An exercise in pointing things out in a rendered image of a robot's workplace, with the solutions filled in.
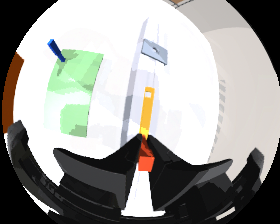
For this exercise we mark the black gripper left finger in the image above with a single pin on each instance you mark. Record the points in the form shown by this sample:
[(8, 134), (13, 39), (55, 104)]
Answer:
[(114, 173)]

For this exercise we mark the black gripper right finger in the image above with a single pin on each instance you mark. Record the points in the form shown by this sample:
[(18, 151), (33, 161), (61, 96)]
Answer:
[(171, 176)]

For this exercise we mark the green tray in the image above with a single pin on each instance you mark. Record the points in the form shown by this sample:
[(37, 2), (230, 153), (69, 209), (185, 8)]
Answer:
[(68, 93)]

